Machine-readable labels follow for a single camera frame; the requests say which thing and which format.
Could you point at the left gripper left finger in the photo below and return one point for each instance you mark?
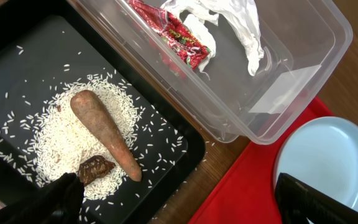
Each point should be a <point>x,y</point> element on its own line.
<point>58,202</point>

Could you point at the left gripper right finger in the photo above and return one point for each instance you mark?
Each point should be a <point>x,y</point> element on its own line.
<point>299,203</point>

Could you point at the brown food scrap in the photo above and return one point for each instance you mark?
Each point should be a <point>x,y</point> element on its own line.
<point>94,168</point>

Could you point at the large light blue plate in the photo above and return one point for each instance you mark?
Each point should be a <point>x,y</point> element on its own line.
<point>323,153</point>

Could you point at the orange carrot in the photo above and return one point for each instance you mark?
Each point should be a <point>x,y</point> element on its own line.
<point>93,114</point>

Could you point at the red snack wrapper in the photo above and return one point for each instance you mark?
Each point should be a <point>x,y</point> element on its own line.
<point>172,31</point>

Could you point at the white tissue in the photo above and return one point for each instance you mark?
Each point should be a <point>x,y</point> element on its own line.
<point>241,15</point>

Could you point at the black waste tray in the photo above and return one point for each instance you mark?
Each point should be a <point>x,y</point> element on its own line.
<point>17,19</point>

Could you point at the clear plastic waste bin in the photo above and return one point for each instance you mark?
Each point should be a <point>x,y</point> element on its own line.
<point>303,41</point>

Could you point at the red serving tray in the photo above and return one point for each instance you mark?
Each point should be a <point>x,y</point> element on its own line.
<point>246,192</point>

